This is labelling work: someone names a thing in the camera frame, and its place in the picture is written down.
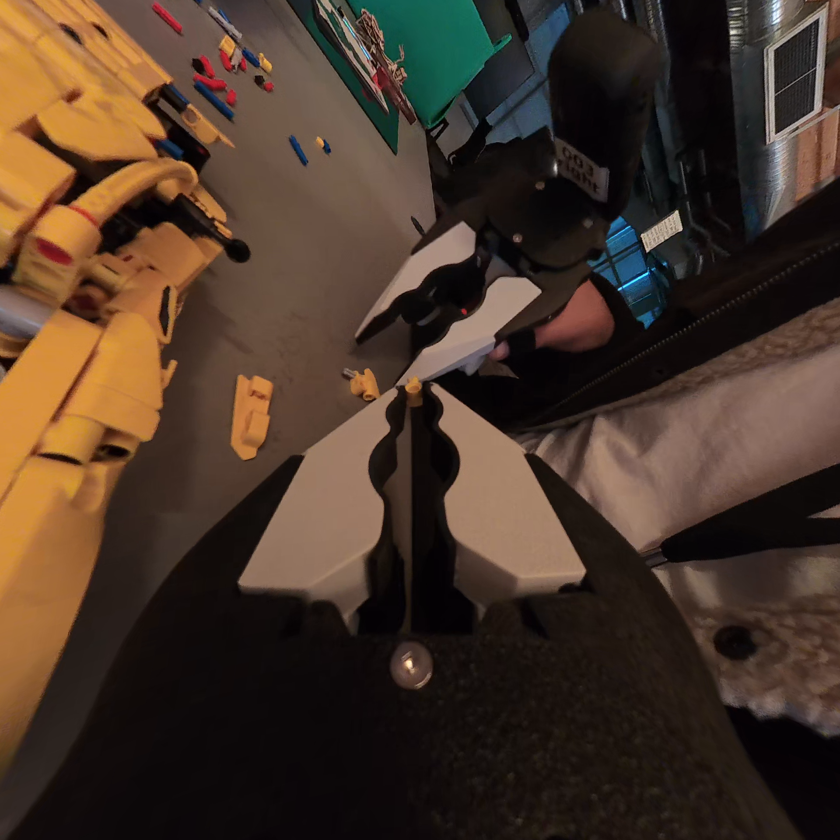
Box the green plastic bin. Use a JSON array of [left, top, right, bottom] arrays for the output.
[[289, 0, 514, 156]]

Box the person's right hand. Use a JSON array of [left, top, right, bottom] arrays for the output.
[[491, 274, 616, 368]]

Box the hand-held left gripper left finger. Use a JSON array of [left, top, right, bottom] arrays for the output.
[[237, 386, 406, 635]]

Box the yellow pointed panel brick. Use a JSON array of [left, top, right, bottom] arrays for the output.
[[230, 374, 274, 462]]

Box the black jacket cord toggle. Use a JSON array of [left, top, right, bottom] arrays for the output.
[[642, 467, 840, 567]]

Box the pile of small coloured bricks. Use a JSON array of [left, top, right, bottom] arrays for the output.
[[151, 0, 333, 169]]

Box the white air vent grille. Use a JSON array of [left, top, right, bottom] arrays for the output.
[[763, 5, 829, 143]]

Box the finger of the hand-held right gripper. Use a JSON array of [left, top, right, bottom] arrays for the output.
[[395, 274, 543, 386], [353, 220, 491, 347]]

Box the yellow brick model car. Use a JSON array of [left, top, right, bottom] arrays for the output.
[[0, 0, 255, 775]]

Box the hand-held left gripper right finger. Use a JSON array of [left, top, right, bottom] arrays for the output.
[[425, 382, 588, 597]]

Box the silver ventilation duct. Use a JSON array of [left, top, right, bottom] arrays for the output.
[[727, 0, 840, 232]]

